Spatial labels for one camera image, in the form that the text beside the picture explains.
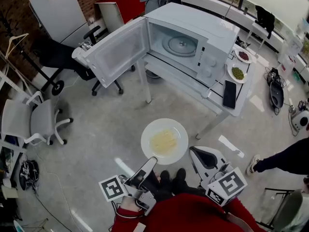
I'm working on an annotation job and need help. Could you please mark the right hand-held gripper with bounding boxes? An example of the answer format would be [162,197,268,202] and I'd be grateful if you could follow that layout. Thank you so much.
[189,145,249,207]

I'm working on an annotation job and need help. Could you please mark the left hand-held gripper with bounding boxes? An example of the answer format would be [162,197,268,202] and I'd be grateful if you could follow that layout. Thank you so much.
[98,156,159,216]

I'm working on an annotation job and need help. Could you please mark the yellow noodle food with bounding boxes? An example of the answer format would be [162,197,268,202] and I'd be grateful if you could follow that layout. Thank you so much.
[149,129,178,152]

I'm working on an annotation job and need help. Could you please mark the white food plate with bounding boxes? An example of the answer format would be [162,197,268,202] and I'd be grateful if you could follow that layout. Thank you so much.
[140,118,189,166]

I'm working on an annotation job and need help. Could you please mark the white microwave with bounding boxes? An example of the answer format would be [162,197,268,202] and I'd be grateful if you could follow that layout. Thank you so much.
[82,1,240,89]

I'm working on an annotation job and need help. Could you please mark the person's left forearm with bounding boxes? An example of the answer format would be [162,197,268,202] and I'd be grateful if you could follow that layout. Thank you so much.
[111,196,145,227]

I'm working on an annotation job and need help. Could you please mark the person's right forearm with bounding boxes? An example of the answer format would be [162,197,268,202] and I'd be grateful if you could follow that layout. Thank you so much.
[223,197,267,232]

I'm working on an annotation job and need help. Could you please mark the glass microwave turntable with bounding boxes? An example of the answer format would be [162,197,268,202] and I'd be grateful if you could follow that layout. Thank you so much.
[161,35,199,58]

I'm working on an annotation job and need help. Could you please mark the person's left shoe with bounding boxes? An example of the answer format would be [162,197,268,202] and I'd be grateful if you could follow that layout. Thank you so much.
[159,170,171,186]

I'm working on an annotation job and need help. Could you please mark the person's shoe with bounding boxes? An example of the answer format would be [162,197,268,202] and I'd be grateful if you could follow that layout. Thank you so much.
[176,168,187,183]
[159,170,171,186]
[246,154,262,176]

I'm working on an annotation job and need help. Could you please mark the person's right shoe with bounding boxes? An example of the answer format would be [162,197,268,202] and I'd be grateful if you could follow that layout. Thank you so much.
[176,168,187,183]

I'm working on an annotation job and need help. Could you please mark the person's black trousers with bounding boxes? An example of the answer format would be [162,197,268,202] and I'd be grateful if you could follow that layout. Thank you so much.
[144,175,206,198]

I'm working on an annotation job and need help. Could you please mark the person's red top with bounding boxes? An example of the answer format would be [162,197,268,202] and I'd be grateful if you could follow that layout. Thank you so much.
[110,193,242,232]

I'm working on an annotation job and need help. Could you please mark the white table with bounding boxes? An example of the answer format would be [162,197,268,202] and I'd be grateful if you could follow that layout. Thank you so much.
[136,42,257,140]

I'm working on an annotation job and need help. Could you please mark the black smartphone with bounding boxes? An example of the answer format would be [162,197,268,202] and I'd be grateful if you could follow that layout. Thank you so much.
[222,80,238,110]

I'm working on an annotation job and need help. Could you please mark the green beans pile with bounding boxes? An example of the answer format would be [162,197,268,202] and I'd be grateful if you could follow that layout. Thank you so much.
[231,67,245,80]

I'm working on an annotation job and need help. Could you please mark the white bean plate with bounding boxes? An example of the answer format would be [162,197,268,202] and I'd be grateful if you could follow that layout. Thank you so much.
[226,63,248,85]
[234,47,253,64]

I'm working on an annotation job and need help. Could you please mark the black floor device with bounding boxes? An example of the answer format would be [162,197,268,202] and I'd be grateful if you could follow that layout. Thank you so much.
[266,67,286,111]

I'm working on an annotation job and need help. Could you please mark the grey chair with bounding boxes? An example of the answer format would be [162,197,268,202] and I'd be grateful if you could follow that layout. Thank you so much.
[263,187,309,232]

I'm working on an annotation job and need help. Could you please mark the white floor device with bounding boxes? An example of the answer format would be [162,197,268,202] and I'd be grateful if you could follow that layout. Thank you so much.
[291,110,309,132]

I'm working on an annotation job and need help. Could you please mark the white office chair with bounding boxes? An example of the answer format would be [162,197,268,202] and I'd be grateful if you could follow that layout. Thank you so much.
[1,90,74,146]

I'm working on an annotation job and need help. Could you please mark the black coat rack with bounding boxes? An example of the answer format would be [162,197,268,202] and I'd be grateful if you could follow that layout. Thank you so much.
[0,8,65,97]

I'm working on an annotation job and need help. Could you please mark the white water dispenser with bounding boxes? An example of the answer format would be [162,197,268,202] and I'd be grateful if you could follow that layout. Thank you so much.
[277,36,304,73]

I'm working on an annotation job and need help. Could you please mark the black office chair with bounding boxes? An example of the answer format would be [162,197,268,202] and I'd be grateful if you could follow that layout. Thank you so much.
[31,25,136,97]

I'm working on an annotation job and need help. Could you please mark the white stool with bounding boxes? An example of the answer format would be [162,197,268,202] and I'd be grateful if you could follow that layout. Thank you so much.
[246,22,271,58]

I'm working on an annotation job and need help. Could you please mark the black jacket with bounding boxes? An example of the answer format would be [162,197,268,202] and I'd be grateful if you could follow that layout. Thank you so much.
[254,5,276,40]

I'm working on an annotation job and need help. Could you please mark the red cabinet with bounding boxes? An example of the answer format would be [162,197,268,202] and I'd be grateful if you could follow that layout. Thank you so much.
[95,0,146,25]

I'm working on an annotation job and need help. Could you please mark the black framed window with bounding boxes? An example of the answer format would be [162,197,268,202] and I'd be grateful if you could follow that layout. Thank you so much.
[205,0,309,65]

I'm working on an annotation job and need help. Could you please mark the white fridge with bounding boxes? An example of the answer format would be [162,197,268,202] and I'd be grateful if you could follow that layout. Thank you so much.
[28,0,91,48]

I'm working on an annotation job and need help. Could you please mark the white clothes hanger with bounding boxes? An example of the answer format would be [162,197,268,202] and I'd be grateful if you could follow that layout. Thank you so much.
[4,32,29,59]

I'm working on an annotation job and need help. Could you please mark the white power cable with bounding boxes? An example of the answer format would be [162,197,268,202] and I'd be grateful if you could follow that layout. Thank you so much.
[204,66,229,99]

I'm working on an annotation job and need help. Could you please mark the black cable bundle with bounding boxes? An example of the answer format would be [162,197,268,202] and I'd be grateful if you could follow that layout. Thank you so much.
[18,159,40,191]

